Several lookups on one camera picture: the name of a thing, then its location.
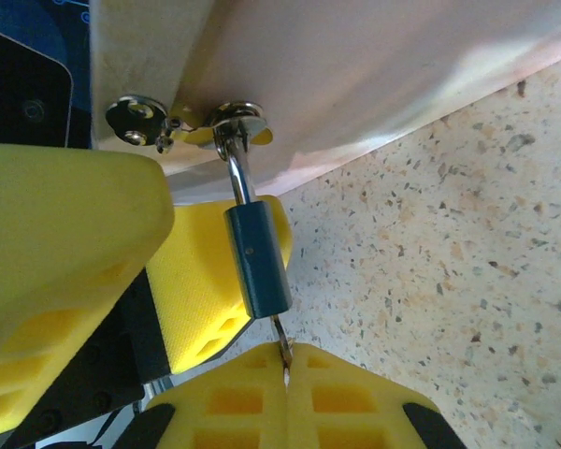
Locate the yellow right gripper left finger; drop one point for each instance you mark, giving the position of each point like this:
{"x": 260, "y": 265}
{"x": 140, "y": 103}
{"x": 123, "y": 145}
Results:
{"x": 243, "y": 421}

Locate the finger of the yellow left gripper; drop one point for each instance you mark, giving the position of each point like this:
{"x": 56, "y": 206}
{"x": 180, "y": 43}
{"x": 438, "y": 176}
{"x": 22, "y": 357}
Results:
{"x": 196, "y": 280}
{"x": 61, "y": 234}

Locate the silver box latch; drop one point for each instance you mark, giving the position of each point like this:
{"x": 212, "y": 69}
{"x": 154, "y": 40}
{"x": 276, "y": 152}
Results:
{"x": 135, "y": 117}

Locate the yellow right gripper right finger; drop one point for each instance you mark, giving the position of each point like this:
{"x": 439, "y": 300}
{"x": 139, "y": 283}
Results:
{"x": 346, "y": 421}

